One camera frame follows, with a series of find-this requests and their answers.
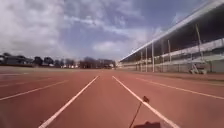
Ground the row of trees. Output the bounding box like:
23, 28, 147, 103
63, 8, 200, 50
33, 55, 117, 70

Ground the red running track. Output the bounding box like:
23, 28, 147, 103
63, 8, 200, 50
0, 68, 224, 128

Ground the grass field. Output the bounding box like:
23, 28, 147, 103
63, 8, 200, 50
0, 65, 103, 75

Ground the low dark building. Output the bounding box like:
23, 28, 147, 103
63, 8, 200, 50
0, 52, 36, 68

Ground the long roofed grandstand building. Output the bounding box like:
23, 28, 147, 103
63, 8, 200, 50
117, 0, 224, 75

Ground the pale metal frame stand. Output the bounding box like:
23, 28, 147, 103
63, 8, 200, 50
189, 60, 208, 75

